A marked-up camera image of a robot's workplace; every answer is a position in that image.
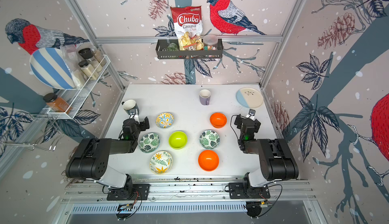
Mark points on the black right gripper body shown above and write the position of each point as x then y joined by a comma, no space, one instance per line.
239,121

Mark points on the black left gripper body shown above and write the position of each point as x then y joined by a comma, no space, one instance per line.
140,127

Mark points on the green leaf bowl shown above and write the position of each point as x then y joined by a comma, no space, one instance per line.
209,139
149,142

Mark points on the blue yellow patterned bowl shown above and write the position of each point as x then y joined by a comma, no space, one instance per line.
165,120

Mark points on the yellow flower bowl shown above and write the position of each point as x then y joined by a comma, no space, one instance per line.
161,162

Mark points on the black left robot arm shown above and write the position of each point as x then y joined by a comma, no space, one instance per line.
90,160

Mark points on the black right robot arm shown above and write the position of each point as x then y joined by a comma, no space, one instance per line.
276,162

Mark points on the dark green mug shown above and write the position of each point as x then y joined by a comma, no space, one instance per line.
129,104

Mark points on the blue cream plate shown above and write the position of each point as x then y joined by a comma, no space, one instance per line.
249,97

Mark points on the small orange bowl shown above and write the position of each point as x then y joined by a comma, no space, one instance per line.
218,120

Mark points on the lime green bowl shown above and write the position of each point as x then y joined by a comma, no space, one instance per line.
178,140

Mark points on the large orange bowl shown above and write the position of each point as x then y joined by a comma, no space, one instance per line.
208,160

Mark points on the purple mug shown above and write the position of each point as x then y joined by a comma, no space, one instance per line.
205,96

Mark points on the beige spice jar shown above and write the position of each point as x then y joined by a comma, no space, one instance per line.
88,70

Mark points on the orange spice jar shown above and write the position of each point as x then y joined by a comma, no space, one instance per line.
56,103

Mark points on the black lid spice jar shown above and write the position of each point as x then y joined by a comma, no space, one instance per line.
87,55

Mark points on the green glass jar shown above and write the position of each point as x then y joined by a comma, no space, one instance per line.
172,47

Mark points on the clear lidded candy jar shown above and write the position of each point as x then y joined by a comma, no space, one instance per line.
210,42

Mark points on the blue striped plate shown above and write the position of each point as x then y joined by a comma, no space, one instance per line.
49,67

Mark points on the red cassava chips bag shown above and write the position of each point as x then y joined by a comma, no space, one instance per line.
188,27

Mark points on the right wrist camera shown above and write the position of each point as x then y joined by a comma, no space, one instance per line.
251,114

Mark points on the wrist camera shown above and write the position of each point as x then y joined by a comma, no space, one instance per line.
251,114
134,114

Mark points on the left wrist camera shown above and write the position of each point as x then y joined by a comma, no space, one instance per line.
134,114

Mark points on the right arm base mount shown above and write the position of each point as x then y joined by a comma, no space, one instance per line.
238,191

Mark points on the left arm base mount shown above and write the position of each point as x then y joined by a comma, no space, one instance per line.
137,191

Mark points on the clear wall shelf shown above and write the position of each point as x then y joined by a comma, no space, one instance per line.
83,86

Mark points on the black wall basket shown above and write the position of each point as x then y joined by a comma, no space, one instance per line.
163,52

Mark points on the wire hook rack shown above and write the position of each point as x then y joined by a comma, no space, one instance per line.
33,132

